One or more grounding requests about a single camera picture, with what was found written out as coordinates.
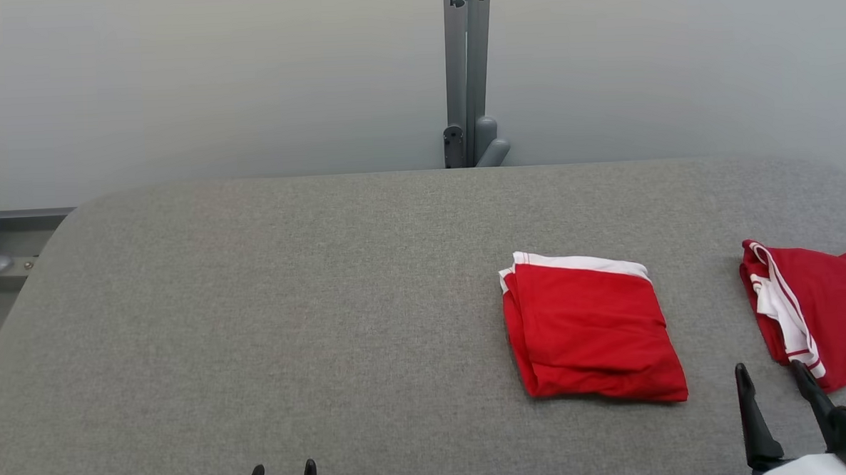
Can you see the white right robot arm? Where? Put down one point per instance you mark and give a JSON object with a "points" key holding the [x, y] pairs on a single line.
{"points": [[811, 469]]}

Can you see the red garment with white stripes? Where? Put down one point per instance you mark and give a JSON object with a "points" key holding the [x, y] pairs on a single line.
{"points": [[840, 305]]}

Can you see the plain red garment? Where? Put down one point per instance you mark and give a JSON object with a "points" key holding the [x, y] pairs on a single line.
{"points": [[591, 330]]}

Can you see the grey aluminium partition post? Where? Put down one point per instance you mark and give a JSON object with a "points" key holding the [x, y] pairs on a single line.
{"points": [[458, 64]]}

